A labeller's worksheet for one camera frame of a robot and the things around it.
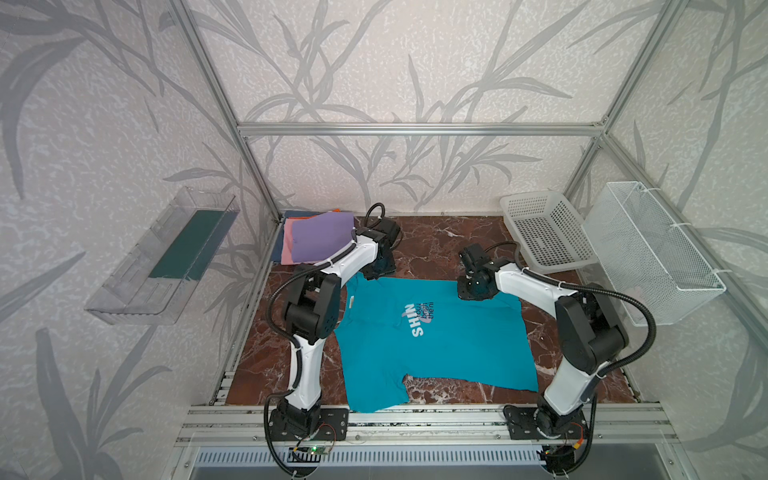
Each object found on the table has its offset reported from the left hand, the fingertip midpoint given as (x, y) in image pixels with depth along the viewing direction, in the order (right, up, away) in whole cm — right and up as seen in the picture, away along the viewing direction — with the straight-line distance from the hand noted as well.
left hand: (388, 263), depth 97 cm
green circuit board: (-16, -42, -27) cm, 53 cm away
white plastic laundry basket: (+63, +10, +17) cm, 65 cm away
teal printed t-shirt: (+15, -20, -8) cm, 26 cm away
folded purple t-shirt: (-26, +9, +8) cm, 29 cm away
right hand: (+25, -6, -2) cm, 26 cm away
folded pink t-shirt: (-36, +7, +6) cm, 37 cm away
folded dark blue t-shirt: (-40, +18, +22) cm, 49 cm away
